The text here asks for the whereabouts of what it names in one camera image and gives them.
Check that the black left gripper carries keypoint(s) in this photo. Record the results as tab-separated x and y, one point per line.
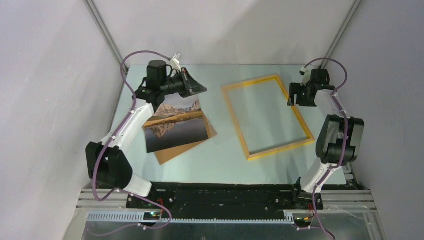
190	86

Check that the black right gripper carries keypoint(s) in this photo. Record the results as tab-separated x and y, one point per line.
295	88

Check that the landscape photo print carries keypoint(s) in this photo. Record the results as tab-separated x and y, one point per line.
174	109

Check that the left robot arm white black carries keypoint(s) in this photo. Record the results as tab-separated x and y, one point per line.
106	160

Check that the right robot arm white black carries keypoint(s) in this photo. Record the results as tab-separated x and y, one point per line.
340	137

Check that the brown cardboard backing board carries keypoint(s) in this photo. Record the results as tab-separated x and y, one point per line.
179	150

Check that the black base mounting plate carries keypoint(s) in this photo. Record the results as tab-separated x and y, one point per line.
207	201

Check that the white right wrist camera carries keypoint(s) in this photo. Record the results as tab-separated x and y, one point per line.
306	76

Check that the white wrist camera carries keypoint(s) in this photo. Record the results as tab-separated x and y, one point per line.
306	76
175	61

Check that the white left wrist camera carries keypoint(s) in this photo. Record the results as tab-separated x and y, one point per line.
175	61

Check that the right aluminium corner post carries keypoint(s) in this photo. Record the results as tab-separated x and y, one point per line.
348	19

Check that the aluminium corner post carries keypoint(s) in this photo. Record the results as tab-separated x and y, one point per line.
348	19
104	30

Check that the right controller board with wires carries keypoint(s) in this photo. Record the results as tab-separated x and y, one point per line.
307	220

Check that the controller board with wires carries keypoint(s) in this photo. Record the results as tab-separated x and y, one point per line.
307	220
154	215

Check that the left controller board with wires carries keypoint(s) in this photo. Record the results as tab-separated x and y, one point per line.
154	215

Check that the left aluminium corner post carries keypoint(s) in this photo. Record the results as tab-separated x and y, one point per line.
104	30

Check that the grey slotted cable duct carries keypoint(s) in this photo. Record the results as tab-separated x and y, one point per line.
137	217

